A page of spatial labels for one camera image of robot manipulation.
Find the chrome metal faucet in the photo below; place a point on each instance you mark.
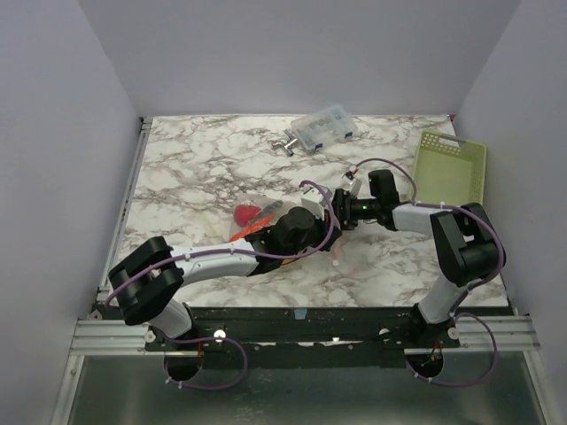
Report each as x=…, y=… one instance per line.
x=286, y=145

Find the clear plastic screw box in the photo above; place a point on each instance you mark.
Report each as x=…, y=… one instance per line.
x=325, y=127

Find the aluminium frame rail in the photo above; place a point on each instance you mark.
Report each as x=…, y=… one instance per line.
x=104, y=332

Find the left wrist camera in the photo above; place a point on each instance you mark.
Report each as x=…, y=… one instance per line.
x=315, y=200

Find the clear zip top bag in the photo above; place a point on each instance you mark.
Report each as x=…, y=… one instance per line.
x=261, y=217

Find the blue tape piece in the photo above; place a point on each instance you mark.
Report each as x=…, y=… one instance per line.
x=300, y=314

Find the green plastic basket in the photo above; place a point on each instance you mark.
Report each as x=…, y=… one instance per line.
x=448, y=169

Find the orange fake carrot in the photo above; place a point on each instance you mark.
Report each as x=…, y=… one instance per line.
x=254, y=227

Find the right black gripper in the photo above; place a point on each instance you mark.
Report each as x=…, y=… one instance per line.
x=338, y=209

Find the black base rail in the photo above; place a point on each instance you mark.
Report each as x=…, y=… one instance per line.
x=335, y=337

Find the red fake tomato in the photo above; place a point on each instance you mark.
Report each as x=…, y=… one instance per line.
x=244, y=213

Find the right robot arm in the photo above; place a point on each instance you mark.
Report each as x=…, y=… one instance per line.
x=469, y=252

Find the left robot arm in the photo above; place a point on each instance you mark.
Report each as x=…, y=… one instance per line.
x=144, y=284

